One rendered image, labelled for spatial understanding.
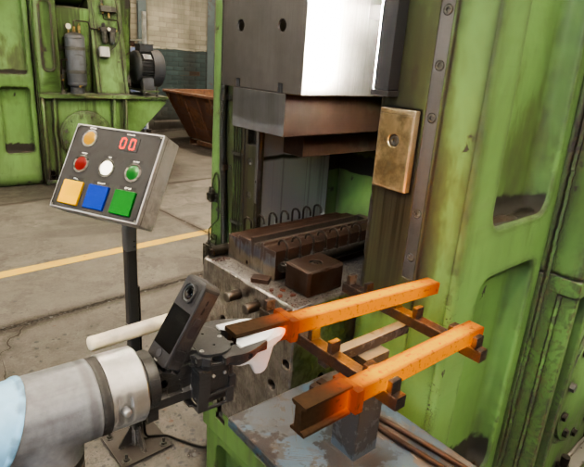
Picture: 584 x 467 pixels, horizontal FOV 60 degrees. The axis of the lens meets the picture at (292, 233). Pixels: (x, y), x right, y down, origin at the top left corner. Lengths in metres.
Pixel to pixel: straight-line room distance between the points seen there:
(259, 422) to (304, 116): 0.67
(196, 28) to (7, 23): 5.27
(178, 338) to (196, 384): 0.07
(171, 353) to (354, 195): 1.14
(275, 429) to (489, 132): 0.70
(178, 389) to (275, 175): 0.96
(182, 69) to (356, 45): 9.32
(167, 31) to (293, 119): 9.19
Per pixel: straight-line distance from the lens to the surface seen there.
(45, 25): 5.88
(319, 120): 1.24
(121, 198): 1.57
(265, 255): 1.27
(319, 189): 1.67
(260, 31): 1.23
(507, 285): 1.46
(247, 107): 1.27
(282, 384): 1.26
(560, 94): 1.37
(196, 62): 10.66
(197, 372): 0.66
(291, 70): 1.15
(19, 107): 5.99
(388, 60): 1.10
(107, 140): 1.69
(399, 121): 1.10
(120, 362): 0.62
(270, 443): 1.02
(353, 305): 0.82
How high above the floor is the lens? 1.44
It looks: 19 degrees down
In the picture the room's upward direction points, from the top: 4 degrees clockwise
